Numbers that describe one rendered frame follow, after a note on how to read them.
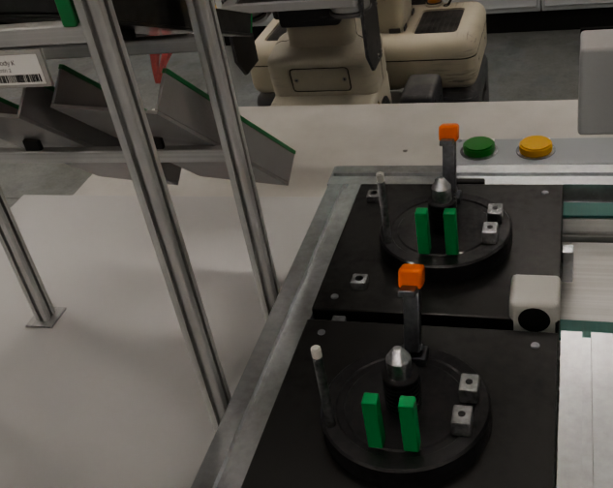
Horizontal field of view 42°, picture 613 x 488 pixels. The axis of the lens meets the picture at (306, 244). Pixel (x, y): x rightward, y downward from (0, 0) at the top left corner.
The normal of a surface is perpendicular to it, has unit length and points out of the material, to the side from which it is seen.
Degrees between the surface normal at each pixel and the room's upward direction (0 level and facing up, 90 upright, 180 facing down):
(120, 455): 0
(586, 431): 0
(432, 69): 90
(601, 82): 90
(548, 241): 0
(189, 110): 90
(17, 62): 90
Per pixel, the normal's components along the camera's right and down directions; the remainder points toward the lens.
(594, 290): -0.16, -0.81
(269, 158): 0.89, 0.13
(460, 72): -0.28, 0.58
